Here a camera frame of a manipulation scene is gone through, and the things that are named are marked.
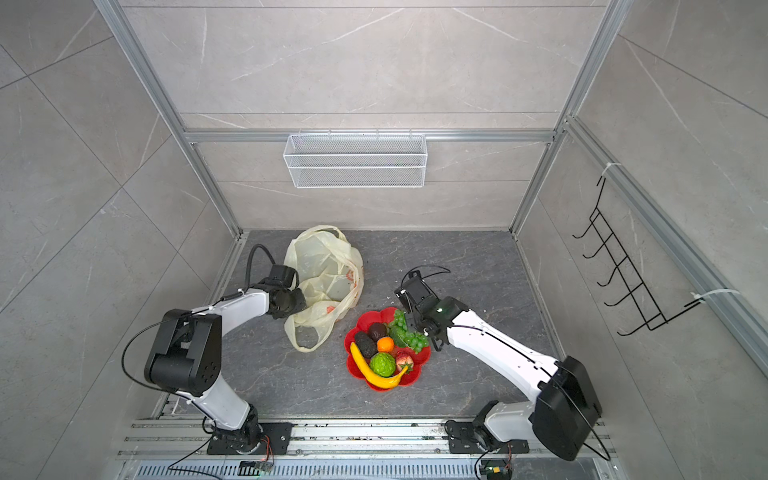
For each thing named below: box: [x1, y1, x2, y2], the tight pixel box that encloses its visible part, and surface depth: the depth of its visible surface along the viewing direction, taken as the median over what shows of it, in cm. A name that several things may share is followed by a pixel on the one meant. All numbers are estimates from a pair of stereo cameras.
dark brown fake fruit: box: [368, 322, 387, 341], surface depth 90 cm
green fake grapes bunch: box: [388, 309, 429, 354], surface depth 87 cm
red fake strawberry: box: [396, 350, 414, 374], surface depth 83 cm
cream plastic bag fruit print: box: [284, 225, 365, 353], surface depth 95 cm
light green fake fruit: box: [370, 352, 396, 378], surface depth 81 cm
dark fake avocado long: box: [355, 331, 377, 359], surface depth 87 cm
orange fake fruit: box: [377, 336, 394, 353], surface depth 87 cm
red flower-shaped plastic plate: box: [344, 307, 432, 393], surface depth 85 cm
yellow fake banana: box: [350, 341, 408, 389], surface depth 80 cm
